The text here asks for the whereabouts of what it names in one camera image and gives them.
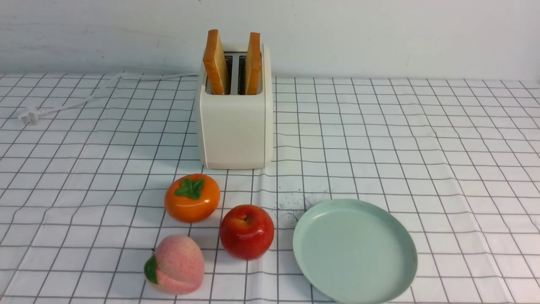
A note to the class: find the toasted bread slice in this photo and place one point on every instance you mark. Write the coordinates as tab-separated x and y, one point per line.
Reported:
253	65
215	64

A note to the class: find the cream white toaster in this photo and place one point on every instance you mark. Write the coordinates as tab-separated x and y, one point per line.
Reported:
236	131

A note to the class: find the red apple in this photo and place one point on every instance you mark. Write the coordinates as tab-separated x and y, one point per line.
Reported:
246	232

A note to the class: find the orange persimmon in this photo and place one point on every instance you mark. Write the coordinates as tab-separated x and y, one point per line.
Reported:
192	198

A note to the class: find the light green plate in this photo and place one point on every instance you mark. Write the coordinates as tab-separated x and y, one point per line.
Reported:
354	252

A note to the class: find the pink peach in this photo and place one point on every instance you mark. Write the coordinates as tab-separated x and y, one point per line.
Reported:
176	267

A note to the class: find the white grid tablecloth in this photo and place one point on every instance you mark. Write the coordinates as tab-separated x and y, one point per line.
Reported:
82	191

